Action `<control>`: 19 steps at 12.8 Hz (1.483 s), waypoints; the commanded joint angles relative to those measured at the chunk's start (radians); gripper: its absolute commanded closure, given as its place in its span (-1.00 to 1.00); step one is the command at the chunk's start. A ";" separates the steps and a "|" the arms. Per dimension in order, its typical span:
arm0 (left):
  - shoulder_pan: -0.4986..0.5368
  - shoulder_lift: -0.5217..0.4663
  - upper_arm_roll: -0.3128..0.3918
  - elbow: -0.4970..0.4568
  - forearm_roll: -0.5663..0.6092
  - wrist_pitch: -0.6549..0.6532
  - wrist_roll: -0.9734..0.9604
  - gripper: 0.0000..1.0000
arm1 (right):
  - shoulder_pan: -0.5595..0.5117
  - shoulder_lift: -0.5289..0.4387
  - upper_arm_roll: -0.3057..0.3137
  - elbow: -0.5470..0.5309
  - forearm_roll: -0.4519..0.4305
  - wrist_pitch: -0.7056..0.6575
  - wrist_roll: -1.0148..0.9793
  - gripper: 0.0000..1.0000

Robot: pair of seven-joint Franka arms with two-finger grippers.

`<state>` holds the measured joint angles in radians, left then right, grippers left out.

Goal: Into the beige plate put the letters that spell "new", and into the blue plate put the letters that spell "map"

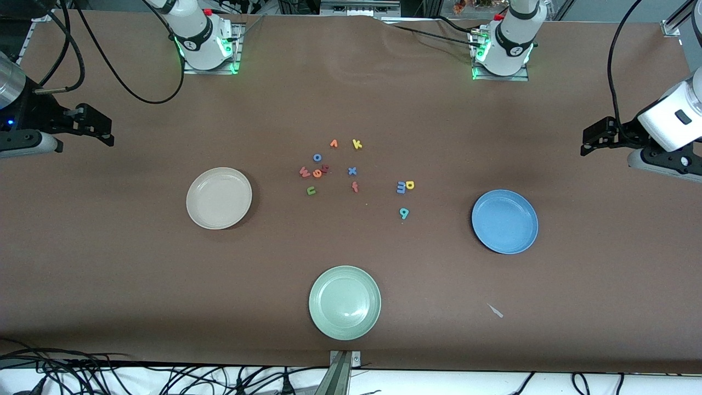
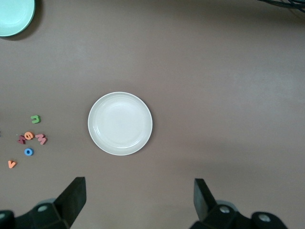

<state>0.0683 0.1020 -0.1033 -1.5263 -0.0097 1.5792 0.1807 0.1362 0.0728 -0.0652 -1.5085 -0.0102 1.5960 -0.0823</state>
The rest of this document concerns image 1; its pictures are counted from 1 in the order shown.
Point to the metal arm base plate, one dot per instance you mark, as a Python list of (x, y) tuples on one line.
[(211, 72), (502, 78)]

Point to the pale green round plate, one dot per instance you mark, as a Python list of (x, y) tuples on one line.
[(345, 303)]

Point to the blue round plate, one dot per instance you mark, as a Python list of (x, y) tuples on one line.
[(505, 221)]

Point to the small orange object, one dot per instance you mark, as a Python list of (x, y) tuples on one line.
[(459, 5)]

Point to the red foam letter w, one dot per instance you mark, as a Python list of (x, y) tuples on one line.
[(305, 173)]

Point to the small white paper scrap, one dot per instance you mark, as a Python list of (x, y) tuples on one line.
[(495, 310)]

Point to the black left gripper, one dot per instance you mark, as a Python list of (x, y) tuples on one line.
[(627, 132)]

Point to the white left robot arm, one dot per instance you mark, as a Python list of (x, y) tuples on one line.
[(510, 38)]

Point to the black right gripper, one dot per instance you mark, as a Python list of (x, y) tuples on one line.
[(39, 111)]

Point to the aluminium frame extrusion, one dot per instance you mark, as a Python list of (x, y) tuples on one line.
[(43, 16), (670, 27)]

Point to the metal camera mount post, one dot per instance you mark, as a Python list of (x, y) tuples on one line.
[(340, 378)]

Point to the brown table cover sheet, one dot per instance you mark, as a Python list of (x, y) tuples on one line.
[(109, 274)]

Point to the beige brown round plate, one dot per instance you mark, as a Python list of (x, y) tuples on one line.
[(219, 198)]

